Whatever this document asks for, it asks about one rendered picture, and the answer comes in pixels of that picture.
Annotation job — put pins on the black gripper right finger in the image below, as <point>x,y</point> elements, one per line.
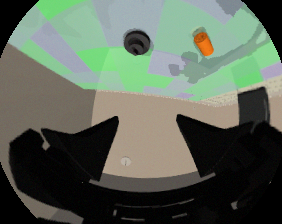
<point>209,144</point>

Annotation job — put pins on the orange knob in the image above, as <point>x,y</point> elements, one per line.
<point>204,44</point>

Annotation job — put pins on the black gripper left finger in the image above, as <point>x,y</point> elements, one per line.
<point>88,148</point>

